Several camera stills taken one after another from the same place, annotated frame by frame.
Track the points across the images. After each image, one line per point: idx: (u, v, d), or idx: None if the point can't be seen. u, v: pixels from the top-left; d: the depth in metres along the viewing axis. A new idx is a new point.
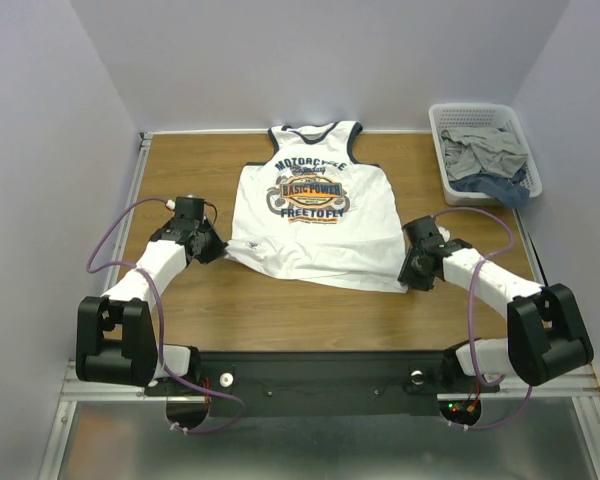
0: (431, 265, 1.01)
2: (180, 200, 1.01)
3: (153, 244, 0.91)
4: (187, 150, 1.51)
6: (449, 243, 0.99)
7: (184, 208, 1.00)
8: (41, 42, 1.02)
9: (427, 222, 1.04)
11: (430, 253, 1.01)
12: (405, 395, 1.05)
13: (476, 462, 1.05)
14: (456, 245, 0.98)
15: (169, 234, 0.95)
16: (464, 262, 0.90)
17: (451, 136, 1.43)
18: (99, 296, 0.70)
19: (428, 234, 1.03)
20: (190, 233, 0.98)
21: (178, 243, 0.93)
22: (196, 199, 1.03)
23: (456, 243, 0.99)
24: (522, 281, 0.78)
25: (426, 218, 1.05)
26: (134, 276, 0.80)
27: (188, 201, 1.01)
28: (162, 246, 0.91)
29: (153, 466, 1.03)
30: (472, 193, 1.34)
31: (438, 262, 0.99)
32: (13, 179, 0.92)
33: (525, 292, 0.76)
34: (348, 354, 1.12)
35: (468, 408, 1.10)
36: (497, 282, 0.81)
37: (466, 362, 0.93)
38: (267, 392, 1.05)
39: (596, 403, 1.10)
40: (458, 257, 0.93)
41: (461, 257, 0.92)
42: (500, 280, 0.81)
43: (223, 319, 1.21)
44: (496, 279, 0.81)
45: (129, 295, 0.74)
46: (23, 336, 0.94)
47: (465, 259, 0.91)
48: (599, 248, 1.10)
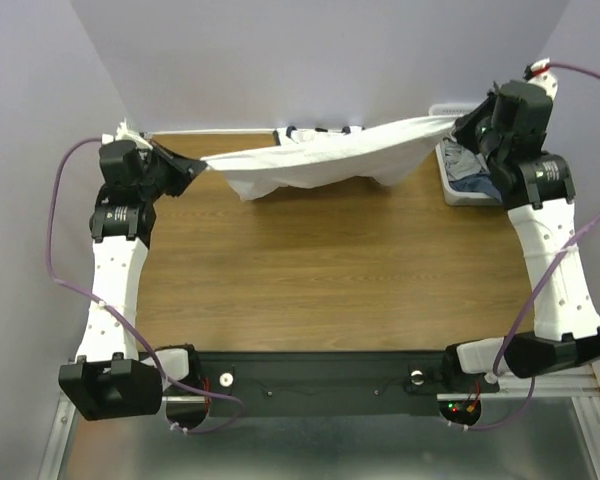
0: (505, 187, 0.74)
2: (104, 159, 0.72)
3: (100, 253, 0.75)
4: (187, 150, 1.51)
6: (548, 172, 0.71)
7: (113, 174, 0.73)
8: (40, 40, 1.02)
9: (542, 105, 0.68)
11: (515, 167, 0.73)
12: (405, 394, 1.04)
13: (477, 463, 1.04)
14: (553, 179, 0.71)
15: (113, 218, 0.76)
16: (547, 231, 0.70)
17: (452, 137, 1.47)
18: (77, 363, 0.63)
19: (527, 126, 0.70)
20: (138, 207, 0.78)
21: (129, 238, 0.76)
22: (127, 151, 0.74)
23: (554, 171, 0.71)
24: (586, 312, 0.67)
25: (545, 102, 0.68)
26: (102, 318, 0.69)
27: (116, 159, 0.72)
28: (112, 252, 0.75)
29: (153, 467, 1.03)
30: (472, 193, 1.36)
31: (516, 184, 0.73)
32: (12, 179, 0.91)
33: (579, 325, 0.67)
34: (325, 354, 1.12)
35: (468, 408, 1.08)
36: (562, 295, 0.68)
37: (466, 357, 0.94)
38: (267, 392, 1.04)
39: (596, 404, 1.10)
40: (545, 215, 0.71)
41: (548, 218, 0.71)
42: (565, 295, 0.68)
43: (223, 319, 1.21)
44: (561, 292, 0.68)
45: (108, 352, 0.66)
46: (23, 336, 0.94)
47: (550, 226, 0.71)
48: (598, 248, 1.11)
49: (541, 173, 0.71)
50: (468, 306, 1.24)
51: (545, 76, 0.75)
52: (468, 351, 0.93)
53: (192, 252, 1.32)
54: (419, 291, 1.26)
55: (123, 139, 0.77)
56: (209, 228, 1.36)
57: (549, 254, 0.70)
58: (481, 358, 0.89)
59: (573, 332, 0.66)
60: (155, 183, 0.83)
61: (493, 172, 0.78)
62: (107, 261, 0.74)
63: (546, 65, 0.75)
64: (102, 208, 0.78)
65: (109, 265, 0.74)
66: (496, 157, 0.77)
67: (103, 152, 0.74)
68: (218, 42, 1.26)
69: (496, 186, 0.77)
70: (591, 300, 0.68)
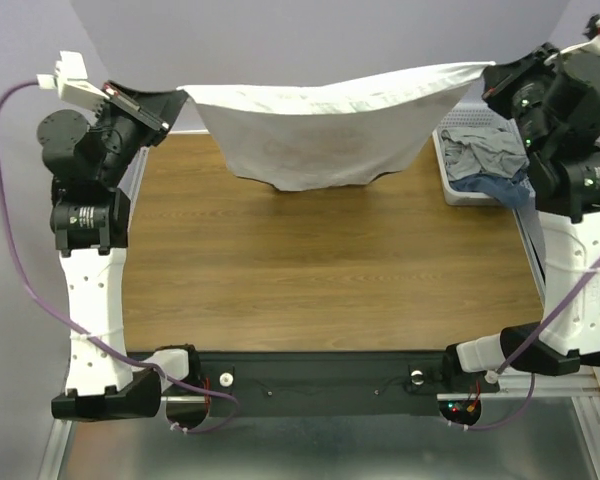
0: (546, 190, 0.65)
2: (48, 154, 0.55)
3: (70, 271, 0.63)
4: (187, 150, 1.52)
6: (598, 179, 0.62)
7: (63, 171, 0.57)
8: (41, 39, 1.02)
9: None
11: (563, 167, 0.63)
12: (405, 394, 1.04)
13: (477, 463, 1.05)
14: None
15: (78, 223, 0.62)
16: (579, 247, 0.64)
17: (452, 136, 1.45)
18: (70, 393, 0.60)
19: (587, 124, 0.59)
20: (108, 206, 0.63)
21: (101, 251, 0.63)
22: (79, 138, 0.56)
23: None
24: (598, 330, 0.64)
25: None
26: (86, 346, 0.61)
27: (63, 153, 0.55)
28: (85, 268, 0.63)
29: (153, 467, 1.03)
30: (472, 193, 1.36)
31: (560, 186, 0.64)
32: (12, 177, 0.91)
33: (588, 343, 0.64)
34: (327, 355, 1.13)
35: (468, 408, 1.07)
36: (578, 312, 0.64)
37: (466, 355, 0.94)
38: (267, 392, 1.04)
39: (596, 404, 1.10)
40: (585, 229, 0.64)
41: (586, 230, 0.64)
42: (582, 313, 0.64)
43: (223, 319, 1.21)
44: (578, 311, 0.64)
45: (100, 386, 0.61)
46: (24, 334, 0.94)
47: (583, 241, 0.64)
48: None
49: (591, 180, 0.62)
50: (468, 306, 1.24)
51: None
52: (467, 350, 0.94)
53: (192, 252, 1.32)
54: (419, 291, 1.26)
55: (62, 114, 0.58)
56: (209, 227, 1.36)
57: (575, 272, 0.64)
58: (480, 357, 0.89)
59: (579, 349, 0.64)
60: (127, 156, 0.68)
61: (530, 165, 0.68)
62: (81, 280, 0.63)
63: None
64: (61, 205, 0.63)
65: (83, 285, 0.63)
66: (540, 151, 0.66)
67: (44, 141, 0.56)
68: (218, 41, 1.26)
69: (532, 183, 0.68)
70: None
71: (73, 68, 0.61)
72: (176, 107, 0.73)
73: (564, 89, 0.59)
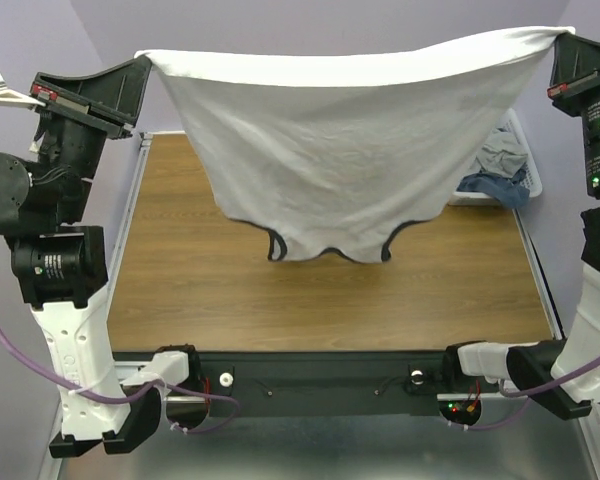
0: None
2: None
3: (44, 325, 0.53)
4: (187, 150, 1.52)
6: None
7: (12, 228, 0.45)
8: (39, 38, 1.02)
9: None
11: None
12: (405, 394, 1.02)
13: (477, 463, 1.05)
14: None
15: (45, 278, 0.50)
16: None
17: None
18: (67, 442, 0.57)
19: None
20: (75, 249, 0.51)
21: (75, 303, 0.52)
22: (23, 198, 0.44)
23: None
24: None
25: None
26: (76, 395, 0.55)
27: (9, 217, 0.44)
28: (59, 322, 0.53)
29: (153, 467, 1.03)
30: (472, 193, 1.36)
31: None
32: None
33: None
34: (326, 355, 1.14)
35: (468, 408, 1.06)
36: None
37: (466, 358, 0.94)
38: (267, 392, 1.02)
39: (596, 404, 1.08)
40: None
41: None
42: None
43: (223, 319, 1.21)
44: None
45: (96, 433, 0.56)
46: (25, 334, 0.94)
47: None
48: None
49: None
50: (468, 306, 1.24)
51: None
52: (468, 351, 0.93)
53: (192, 252, 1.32)
54: (419, 291, 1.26)
55: None
56: (209, 227, 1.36)
57: None
58: (481, 362, 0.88)
59: (593, 400, 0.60)
60: (80, 183, 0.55)
61: (593, 216, 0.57)
62: (59, 336, 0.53)
63: None
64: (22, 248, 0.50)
65: (63, 340, 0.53)
66: None
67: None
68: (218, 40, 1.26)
69: (589, 215, 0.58)
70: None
71: None
72: (138, 83, 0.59)
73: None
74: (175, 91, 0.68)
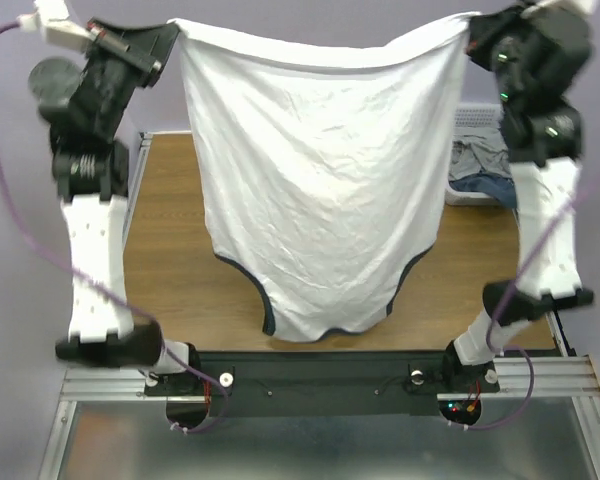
0: (511, 140, 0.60)
2: (42, 104, 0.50)
3: (71, 215, 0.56)
4: (187, 150, 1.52)
6: (562, 127, 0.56)
7: (58, 120, 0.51)
8: (38, 37, 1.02)
9: (577, 53, 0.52)
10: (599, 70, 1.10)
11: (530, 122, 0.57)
12: (404, 394, 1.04)
13: (477, 463, 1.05)
14: (566, 137, 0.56)
15: (77, 173, 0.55)
16: (546, 193, 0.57)
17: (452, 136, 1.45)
18: (71, 340, 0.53)
19: (554, 77, 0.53)
20: (108, 156, 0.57)
21: (102, 201, 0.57)
22: (74, 90, 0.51)
23: (567, 127, 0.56)
24: (570, 273, 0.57)
25: (584, 47, 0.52)
26: (87, 293, 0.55)
27: (57, 106, 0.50)
28: (85, 213, 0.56)
29: (153, 467, 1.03)
30: (472, 193, 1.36)
31: (527, 143, 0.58)
32: (13, 174, 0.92)
33: (561, 283, 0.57)
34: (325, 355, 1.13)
35: (468, 408, 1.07)
36: (548, 253, 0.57)
37: (461, 351, 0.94)
38: (267, 392, 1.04)
39: (596, 403, 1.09)
40: (552, 171, 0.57)
41: (553, 178, 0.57)
42: (553, 253, 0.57)
43: (223, 318, 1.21)
44: (550, 250, 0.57)
45: (102, 330, 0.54)
46: (24, 332, 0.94)
47: (552, 183, 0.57)
48: (597, 246, 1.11)
49: (553, 128, 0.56)
50: (468, 306, 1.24)
51: None
52: (463, 341, 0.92)
53: (192, 251, 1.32)
54: (420, 291, 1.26)
55: (53, 62, 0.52)
56: (209, 227, 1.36)
57: (543, 214, 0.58)
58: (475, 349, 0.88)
59: (550, 291, 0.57)
60: (123, 101, 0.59)
61: (501, 124, 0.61)
62: (82, 228, 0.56)
63: None
64: (60, 155, 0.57)
65: (85, 235, 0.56)
66: (509, 108, 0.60)
67: (35, 91, 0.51)
68: None
69: (505, 142, 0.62)
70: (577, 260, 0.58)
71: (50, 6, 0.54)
72: (168, 42, 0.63)
73: (535, 44, 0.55)
74: (189, 80, 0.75)
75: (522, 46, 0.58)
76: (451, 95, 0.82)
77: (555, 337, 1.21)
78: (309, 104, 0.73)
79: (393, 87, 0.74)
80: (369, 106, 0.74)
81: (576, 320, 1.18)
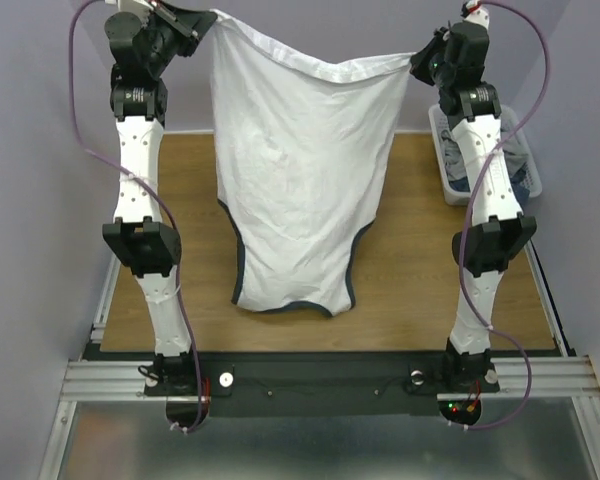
0: (447, 105, 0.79)
2: (113, 41, 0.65)
3: (123, 130, 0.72)
4: (187, 150, 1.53)
6: (480, 94, 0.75)
7: (123, 57, 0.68)
8: (41, 35, 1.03)
9: (481, 46, 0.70)
10: (598, 70, 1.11)
11: (453, 87, 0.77)
12: (405, 394, 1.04)
13: (477, 463, 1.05)
14: (484, 101, 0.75)
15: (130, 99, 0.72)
16: (478, 140, 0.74)
17: (452, 137, 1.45)
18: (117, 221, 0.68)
19: (469, 59, 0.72)
20: (154, 89, 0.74)
21: (147, 120, 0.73)
22: (137, 34, 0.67)
23: (485, 95, 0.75)
24: (508, 200, 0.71)
25: (485, 41, 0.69)
26: (132, 188, 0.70)
27: (122, 40, 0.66)
28: (133, 131, 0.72)
29: (153, 467, 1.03)
30: (472, 194, 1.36)
31: (456, 104, 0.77)
32: (16, 171, 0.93)
33: (503, 208, 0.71)
34: (325, 357, 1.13)
35: (468, 408, 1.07)
36: (488, 185, 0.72)
37: (459, 342, 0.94)
38: (267, 392, 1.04)
39: (596, 403, 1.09)
40: (478, 125, 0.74)
41: (479, 126, 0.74)
42: (493, 185, 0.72)
43: (224, 319, 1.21)
44: (491, 183, 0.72)
45: (140, 214, 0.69)
46: (25, 329, 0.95)
47: (483, 132, 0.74)
48: (596, 245, 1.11)
49: (475, 95, 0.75)
50: None
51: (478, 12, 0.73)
52: (459, 331, 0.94)
53: (192, 251, 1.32)
54: (420, 291, 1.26)
55: (121, 14, 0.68)
56: (210, 227, 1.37)
57: (480, 157, 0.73)
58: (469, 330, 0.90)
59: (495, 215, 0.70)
60: (166, 57, 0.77)
61: (441, 97, 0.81)
62: (130, 139, 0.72)
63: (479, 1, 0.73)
64: (118, 89, 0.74)
65: (131, 143, 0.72)
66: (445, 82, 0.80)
67: (109, 33, 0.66)
68: None
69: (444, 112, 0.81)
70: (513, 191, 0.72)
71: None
72: (206, 24, 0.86)
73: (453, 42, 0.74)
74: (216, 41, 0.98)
75: (448, 40, 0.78)
76: (390, 106, 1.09)
77: (554, 337, 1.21)
78: (294, 92, 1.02)
79: (351, 100, 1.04)
80: (330, 106, 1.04)
81: (575, 320, 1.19)
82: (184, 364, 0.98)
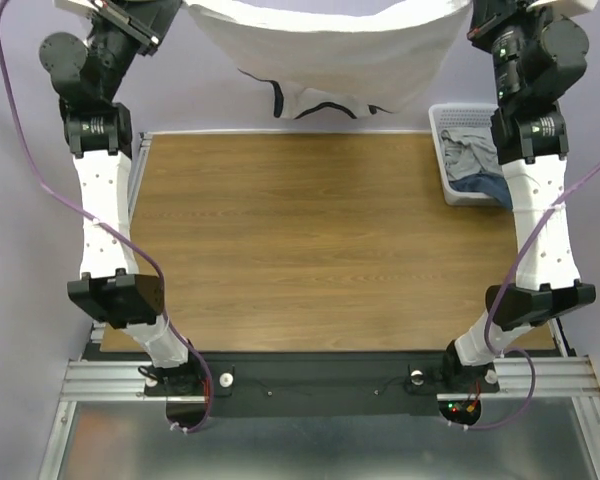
0: (501, 137, 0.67)
2: (55, 79, 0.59)
3: (86, 166, 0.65)
4: (187, 150, 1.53)
6: (544, 128, 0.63)
7: (70, 91, 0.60)
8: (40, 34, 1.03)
9: (569, 76, 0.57)
10: (599, 71, 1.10)
11: (515, 115, 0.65)
12: (405, 394, 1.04)
13: (477, 463, 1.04)
14: (548, 135, 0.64)
15: (88, 133, 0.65)
16: (535, 188, 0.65)
17: (452, 137, 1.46)
18: (83, 277, 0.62)
19: (547, 90, 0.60)
20: (113, 115, 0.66)
21: (109, 151, 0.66)
22: (82, 65, 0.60)
23: (550, 127, 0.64)
24: (565, 265, 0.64)
25: (576, 69, 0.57)
26: (97, 235, 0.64)
27: (68, 78, 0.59)
28: (94, 167, 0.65)
29: (153, 467, 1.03)
30: (472, 193, 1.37)
31: (514, 137, 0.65)
32: (15, 168, 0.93)
33: (559, 275, 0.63)
34: (325, 357, 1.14)
35: (468, 408, 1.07)
36: (544, 246, 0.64)
37: (463, 351, 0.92)
38: (267, 392, 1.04)
39: (596, 403, 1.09)
40: (536, 171, 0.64)
41: (542, 173, 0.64)
42: (547, 247, 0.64)
43: (224, 319, 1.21)
44: (545, 244, 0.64)
45: (111, 267, 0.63)
46: (25, 325, 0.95)
47: (542, 180, 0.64)
48: (595, 243, 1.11)
49: (537, 128, 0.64)
50: (468, 306, 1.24)
51: None
52: (464, 342, 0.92)
53: (192, 251, 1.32)
54: (421, 291, 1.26)
55: (59, 39, 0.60)
56: (210, 227, 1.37)
57: (536, 211, 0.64)
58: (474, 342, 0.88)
59: (551, 284, 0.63)
60: (120, 72, 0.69)
61: (494, 116, 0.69)
62: (92, 179, 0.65)
63: None
64: (71, 120, 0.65)
65: (95, 183, 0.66)
66: (502, 105, 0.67)
67: (48, 69, 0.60)
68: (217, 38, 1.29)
69: (494, 128, 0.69)
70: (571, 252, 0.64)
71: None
72: (168, 14, 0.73)
73: (537, 56, 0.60)
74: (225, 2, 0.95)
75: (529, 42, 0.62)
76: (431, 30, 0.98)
77: (555, 337, 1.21)
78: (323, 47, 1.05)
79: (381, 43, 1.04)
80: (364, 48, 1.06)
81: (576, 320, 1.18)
82: (185, 365, 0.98)
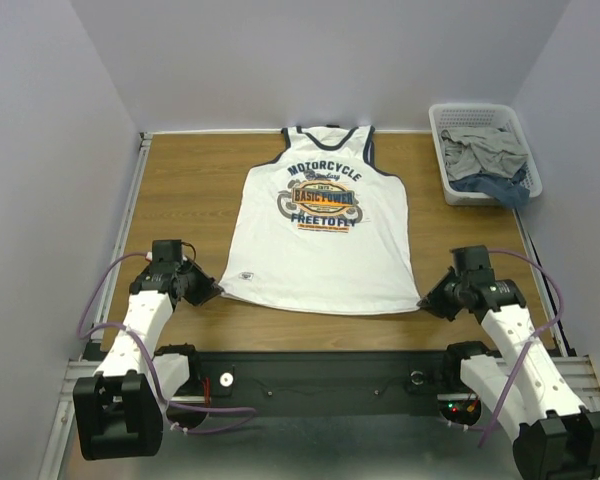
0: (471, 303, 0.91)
2: (156, 244, 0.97)
3: (135, 299, 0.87)
4: (188, 150, 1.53)
6: (500, 287, 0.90)
7: (160, 250, 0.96)
8: (41, 34, 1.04)
9: (479, 253, 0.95)
10: (596, 69, 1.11)
11: (474, 289, 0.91)
12: (405, 394, 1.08)
13: (479, 464, 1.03)
14: (505, 292, 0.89)
15: (149, 282, 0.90)
16: (510, 328, 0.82)
17: (451, 137, 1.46)
18: (92, 377, 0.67)
19: (474, 263, 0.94)
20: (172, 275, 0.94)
21: (161, 289, 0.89)
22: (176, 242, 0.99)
23: (505, 289, 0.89)
24: (562, 392, 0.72)
25: (480, 249, 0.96)
26: (123, 343, 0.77)
27: (164, 244, 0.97)
28: (144, 298, 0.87)
29: (152, 468, 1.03)
30: (472, 193, 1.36)
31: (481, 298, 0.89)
32: (17, 168, 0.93)
33: (562, 403, 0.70)
34: (323, 356, 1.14)
35: (468, 408, 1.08)
36: (536, 377, 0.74)
37: (469, 377, 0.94)
38: (267, 392, 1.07)
39: (597, 403, 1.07)
40: (504, 316, 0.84)
41: (508, 318, 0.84)
42: (539, 376, 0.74)
43: (225, 318, 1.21)
44: (534, 373, 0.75)
45: (123, 369, 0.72)
46: (24, 322, 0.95)
47: (512, 324, 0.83)
48: (595, 241, 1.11)
49: (494, 288, 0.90)
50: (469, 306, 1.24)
51: None
52: (471, 372, 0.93)
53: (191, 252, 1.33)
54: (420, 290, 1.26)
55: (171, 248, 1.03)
56: (210, 227, 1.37)
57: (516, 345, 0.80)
58: (483, 390, 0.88)
59: (557, 410, 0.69)
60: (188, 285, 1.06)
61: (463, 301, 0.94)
62: (139, 306, 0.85)
63: None
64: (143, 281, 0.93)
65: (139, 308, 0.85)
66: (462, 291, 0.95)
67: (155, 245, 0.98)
68: (218, 39, 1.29)
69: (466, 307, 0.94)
70: (564, 382, 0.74)
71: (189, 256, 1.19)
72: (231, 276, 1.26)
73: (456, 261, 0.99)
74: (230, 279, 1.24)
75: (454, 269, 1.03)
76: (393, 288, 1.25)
77: (555, 337, 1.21)
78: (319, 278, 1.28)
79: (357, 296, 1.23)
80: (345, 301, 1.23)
81: (575, 320, 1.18)
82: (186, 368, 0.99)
